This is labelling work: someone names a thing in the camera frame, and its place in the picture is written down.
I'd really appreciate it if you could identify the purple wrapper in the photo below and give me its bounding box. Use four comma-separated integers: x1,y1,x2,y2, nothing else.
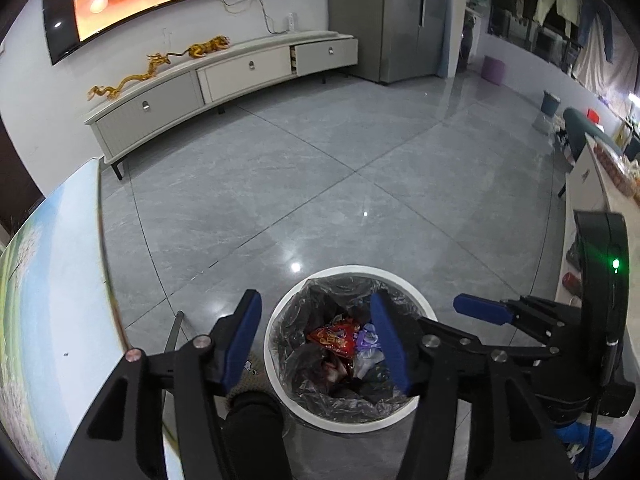
356,323,381,356

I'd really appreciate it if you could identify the red snack bag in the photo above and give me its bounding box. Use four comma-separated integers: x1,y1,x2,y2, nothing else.
307,320,360,359

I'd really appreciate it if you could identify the white trash bin black liner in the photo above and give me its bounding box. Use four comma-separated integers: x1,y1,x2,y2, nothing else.
264,266,435,434

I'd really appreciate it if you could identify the blue small trash bin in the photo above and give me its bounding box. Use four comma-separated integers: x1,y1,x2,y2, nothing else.
540,91,561,118

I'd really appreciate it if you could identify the blue gloved right hand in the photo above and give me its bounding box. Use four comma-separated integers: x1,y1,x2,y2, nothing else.
554,421,615,474

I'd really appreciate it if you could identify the printed landscape folding table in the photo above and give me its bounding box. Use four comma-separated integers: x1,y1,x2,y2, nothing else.
1,159,127,479

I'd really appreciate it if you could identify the purple stool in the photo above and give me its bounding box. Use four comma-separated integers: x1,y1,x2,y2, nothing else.
480,55,506,86

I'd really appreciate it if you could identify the dark brown entrance door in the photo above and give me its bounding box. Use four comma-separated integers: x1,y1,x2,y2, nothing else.
0,122,43,235

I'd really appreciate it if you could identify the white wifi router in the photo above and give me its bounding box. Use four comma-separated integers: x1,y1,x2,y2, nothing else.
288,12,297,32

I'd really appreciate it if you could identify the grey refrigerator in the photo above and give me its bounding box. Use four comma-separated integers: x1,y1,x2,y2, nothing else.
328,0,447,84

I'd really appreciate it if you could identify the white tv cabinet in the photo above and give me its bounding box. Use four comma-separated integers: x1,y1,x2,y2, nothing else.
85,30,358,172

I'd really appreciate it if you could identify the yellow dragon figurine right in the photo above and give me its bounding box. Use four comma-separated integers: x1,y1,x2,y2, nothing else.
186,35,230,58

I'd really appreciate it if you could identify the yellow dragon figurine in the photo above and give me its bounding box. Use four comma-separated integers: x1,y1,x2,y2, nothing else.
186,35,230,58
87,73,154,101
145,52,186,79

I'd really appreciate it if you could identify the yellow dragon figurine middle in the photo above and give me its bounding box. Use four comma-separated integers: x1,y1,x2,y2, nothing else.
145,52,186,79

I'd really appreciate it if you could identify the yellow dragon figurine left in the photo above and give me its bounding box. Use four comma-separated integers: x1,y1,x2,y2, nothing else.
87,73,154,101

